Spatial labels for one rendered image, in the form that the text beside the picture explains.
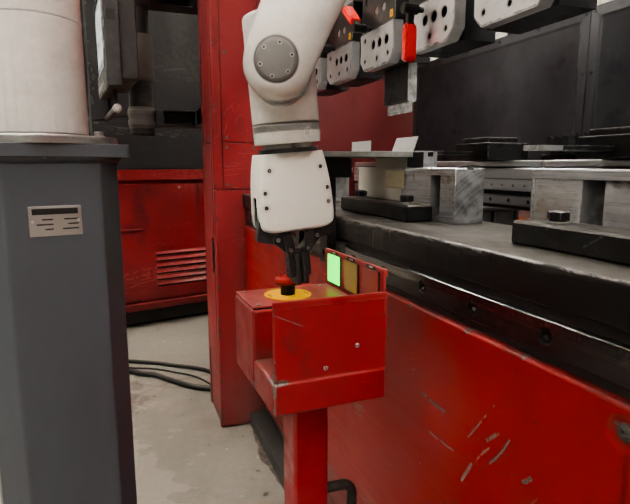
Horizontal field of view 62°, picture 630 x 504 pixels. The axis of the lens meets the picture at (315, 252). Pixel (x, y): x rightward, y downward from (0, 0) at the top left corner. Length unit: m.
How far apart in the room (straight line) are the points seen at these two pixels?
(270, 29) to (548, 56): 1.09
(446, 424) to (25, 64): 0.70
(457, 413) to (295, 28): 0.52
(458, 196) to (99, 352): 0.60
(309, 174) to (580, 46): 0.97
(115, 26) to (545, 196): 1.59
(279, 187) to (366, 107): 1.44
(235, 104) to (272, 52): 1.34
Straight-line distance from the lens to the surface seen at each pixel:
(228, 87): 1.91
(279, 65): 0.57
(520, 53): 1.66
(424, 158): 1.03
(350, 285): 0.79
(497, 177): 1.25
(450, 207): 0.93
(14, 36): 0.74
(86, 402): 0.77
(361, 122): 2.05
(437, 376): 0.79
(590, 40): 1.49
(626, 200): 0.69
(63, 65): 0.74
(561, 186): 0.75
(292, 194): 0.66
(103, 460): 0.81
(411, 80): 1.12
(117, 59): 2.01
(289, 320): 0.66
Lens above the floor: 0.97
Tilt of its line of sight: 9 degrees down
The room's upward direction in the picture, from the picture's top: straight up
